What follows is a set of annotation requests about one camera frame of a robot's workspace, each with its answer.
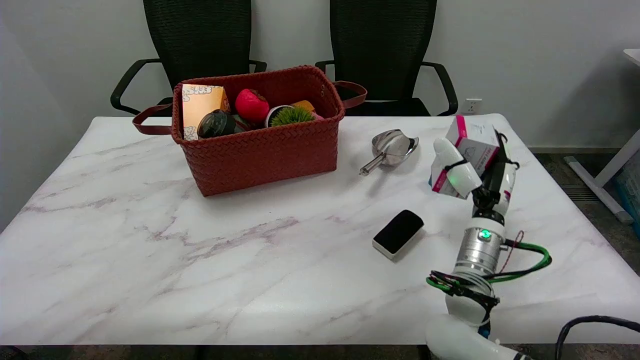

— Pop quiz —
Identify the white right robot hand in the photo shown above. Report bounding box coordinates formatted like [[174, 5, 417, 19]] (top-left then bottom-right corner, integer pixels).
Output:
[[433, 127, 520, 222]]

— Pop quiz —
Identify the white paper box pink edge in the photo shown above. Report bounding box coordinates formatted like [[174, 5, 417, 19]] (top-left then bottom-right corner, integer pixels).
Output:
[[430, 115, 501, 200]]

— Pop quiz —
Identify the blue storage box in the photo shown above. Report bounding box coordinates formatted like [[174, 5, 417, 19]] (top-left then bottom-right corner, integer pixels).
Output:
[[615, 150, 640, 236]]

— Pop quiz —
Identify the red woven basket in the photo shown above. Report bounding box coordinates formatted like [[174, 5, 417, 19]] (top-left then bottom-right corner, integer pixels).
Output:
[[132, 65, 368, 197]]

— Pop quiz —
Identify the silver metal scoop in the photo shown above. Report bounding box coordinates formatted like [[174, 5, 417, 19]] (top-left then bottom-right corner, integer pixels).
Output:
[[358, 129, 420, 177]]

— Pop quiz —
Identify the black whiteboard eraser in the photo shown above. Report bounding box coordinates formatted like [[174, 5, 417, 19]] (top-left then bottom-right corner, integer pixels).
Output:
[[372, 209, 425, 261]]

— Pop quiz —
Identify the black mesh office chair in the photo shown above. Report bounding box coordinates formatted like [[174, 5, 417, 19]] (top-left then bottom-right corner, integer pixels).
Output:
[[110, 0, 268, 117], [315, 0, 459, 117]]

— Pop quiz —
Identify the green plant in white pot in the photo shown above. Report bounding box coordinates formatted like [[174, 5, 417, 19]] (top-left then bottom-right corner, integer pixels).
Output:
[[265, 105, 317, 128]]

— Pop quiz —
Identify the red toy fruit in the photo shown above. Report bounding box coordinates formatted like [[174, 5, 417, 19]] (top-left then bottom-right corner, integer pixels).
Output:
[[235, 88, 271, 125]]

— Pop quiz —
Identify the dark round jar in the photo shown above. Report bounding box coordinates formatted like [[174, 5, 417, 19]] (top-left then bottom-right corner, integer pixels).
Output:
[[197, 109, 237, 139]]

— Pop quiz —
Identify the orange paper carton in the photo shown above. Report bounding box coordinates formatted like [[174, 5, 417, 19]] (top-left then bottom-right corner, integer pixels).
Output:
[[181, 84, 231, 141]]

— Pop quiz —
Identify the green robot cable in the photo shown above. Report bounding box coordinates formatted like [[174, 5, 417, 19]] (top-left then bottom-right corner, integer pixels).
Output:
[[426, 241, 553, 293]]

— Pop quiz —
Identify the white desk frame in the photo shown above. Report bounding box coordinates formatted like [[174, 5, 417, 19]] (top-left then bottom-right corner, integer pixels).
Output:
[[564, 48, 640, 224]]

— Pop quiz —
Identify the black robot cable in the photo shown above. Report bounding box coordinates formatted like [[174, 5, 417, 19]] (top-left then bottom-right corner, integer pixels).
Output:
[[555, 315, 640, 360]]

